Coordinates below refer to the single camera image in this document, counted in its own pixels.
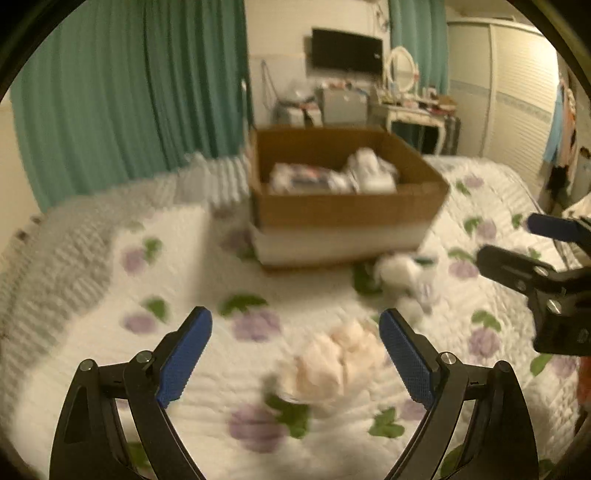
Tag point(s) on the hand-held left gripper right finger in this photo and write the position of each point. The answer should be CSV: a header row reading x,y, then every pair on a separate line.
x,y
406,357

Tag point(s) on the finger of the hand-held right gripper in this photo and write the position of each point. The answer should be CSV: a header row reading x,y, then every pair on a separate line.
x,y
551,227
512,265

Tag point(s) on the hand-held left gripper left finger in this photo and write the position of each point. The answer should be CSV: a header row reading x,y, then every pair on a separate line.
x,y
182,357

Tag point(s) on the cream plush toy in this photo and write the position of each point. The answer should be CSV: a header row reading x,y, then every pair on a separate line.
x,y
334,364

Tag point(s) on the white plush toy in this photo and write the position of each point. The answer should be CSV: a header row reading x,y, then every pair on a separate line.
x,y
406,279

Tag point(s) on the cardboard box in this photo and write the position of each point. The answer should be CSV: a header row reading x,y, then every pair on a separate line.
x,y
341,203

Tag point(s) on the hanging clothes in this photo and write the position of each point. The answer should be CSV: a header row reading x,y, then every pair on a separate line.
x,y
561,134

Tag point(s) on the floral quilted bedspread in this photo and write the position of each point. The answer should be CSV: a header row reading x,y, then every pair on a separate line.
x,y
295,332

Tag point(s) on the white wardrobe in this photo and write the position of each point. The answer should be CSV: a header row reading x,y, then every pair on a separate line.
x,y
501,92

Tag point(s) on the white plush item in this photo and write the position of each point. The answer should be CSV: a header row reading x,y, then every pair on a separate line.
x,y
371,170

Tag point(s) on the white dressing table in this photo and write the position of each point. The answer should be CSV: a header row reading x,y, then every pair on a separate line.
x,y
411,115

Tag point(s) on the white ruffled pillow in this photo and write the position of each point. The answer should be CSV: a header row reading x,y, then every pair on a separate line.
x,y
214,177

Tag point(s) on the clothes inside box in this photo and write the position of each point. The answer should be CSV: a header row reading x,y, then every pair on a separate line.
x,y
304,177

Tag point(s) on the oval vanity mirror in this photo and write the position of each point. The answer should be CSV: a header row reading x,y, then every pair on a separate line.
x,y
401,69

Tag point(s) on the green curtain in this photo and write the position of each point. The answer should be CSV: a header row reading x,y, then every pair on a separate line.
x,y
418,44
134,87

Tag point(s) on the grey cabinet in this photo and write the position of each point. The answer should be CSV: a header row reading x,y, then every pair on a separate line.
x,y
344,107

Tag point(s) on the wall television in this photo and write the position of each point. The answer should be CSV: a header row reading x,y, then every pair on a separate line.
x,y
347,50

